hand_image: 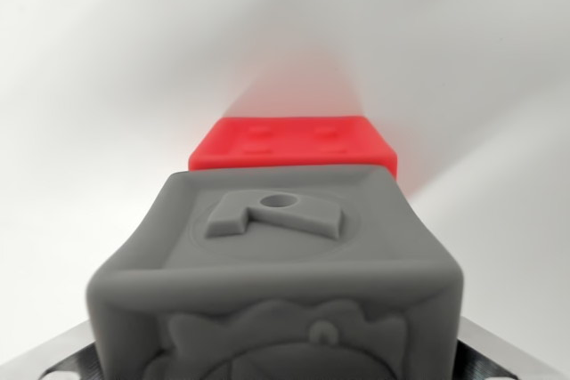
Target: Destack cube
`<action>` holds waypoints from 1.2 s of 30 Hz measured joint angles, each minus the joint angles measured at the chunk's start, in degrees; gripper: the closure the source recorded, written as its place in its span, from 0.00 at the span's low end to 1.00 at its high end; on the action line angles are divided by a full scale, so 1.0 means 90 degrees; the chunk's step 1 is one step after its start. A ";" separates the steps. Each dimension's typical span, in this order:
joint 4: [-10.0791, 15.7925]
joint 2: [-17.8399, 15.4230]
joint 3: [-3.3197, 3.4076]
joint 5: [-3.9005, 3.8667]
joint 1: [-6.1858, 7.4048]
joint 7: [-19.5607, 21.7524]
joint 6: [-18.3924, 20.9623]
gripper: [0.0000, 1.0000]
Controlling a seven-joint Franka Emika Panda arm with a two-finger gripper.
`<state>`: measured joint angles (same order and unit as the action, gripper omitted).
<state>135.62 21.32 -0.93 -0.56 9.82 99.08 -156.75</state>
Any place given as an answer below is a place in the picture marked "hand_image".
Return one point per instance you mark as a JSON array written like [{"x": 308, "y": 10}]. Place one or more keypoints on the red rubber cube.
[{"x": 289, "y": 142}]

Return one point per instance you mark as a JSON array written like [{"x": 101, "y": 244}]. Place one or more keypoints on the grey embossed rubber cube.
[{"x": 276, "y": 273}]

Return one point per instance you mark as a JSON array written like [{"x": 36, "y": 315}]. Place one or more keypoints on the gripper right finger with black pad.
[{"x": 483, "y": 358}]

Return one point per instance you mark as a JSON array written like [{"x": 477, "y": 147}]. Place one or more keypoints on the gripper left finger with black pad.
[{"x": 73, "y": 353}]

